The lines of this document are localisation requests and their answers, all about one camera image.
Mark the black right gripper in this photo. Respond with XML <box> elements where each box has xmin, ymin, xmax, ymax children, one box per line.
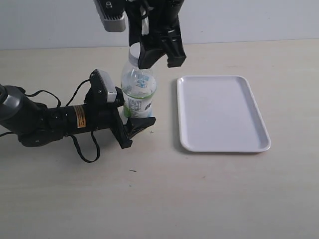
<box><xmin>126</xmin><ymin>0</ymin><xmax>186</xmax><ymax>69</ymax></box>

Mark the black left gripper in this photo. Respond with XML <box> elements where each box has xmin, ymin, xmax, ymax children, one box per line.
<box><xmin>84</xmin><ymin>87</ymin><xmax>156</xmax><ymax>149</ymax></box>

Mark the white bottle cap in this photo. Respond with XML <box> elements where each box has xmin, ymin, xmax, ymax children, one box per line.
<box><xmin>129</xmin><ymin>42</ymin><xmax>141</xmax><ymax>67</ymax></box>

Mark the clear plastic drink bottle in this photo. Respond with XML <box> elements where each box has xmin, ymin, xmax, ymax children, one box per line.
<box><xmin>121</xmin><ymin>61</ymin><xmax>157</xmax><ymax>118</ymax></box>

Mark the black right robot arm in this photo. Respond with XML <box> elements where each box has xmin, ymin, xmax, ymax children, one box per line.
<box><xmin>125</xmin><ymin>0</ymin><xmax>186</xmax><ymax>69</ymax></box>

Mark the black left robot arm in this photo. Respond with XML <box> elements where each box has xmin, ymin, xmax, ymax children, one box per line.
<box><xmin>0</xmin><ymin>85</ymin><xmax>156</xmax><ymax>148</ymax></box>

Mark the white rectangular plastic tray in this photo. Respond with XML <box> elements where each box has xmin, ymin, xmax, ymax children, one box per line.
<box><xmin>176</xmin><ymin>75</ymin><xmax>271</xmax><ymax>153</ymax></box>

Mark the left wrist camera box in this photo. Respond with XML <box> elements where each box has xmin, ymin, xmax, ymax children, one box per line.
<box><xmin>90</xmin><ymin>69</ymin><xmax>117</xmax><ymax>105</ymax></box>

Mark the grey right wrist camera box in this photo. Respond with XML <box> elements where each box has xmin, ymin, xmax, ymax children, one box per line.
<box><xmin>94</xmin><ymin>0</ymin><xmax>126</xmax><ymax>32</ymax></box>

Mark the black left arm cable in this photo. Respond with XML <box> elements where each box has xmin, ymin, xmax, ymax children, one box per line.
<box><xmin>0</xmin><ymin>79</ymin><xmax>101</xmax><ymax>164</ymax></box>

